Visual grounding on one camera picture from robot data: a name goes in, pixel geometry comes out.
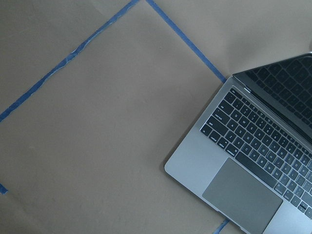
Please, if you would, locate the grey laptop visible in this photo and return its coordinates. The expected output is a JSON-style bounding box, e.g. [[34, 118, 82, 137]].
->
[[164, 53, 312, 234]]

